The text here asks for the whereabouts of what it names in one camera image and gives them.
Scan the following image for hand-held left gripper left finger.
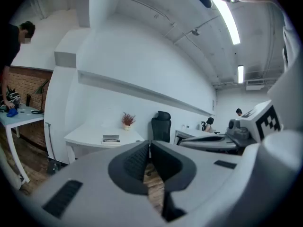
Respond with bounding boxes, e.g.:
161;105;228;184
30;140;152;227

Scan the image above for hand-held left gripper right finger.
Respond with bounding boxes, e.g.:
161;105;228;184
149;140;261;223

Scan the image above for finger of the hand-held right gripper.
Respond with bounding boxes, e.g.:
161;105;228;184
178;134;238;154

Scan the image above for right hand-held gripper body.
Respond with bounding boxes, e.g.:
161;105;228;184
226;100;284;148

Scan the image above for white straight desk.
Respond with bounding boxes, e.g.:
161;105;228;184
174;128;222;146

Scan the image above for white ceiling air conditioner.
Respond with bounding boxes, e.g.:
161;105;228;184
245;79;265;91

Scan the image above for black office chair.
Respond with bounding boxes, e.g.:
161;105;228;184
151;111;172;144

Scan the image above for white curved desk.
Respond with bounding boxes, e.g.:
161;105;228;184
64;122;145;165

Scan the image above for dried red plant in vase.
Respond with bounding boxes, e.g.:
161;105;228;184
121;112;137;131

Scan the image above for long ceiling light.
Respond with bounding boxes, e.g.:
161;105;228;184
210;0;241;45

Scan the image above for black desk lamp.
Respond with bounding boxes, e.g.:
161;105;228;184
31;79;50;115

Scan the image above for black patterned backpack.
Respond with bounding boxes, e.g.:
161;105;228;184
1;85;21;108

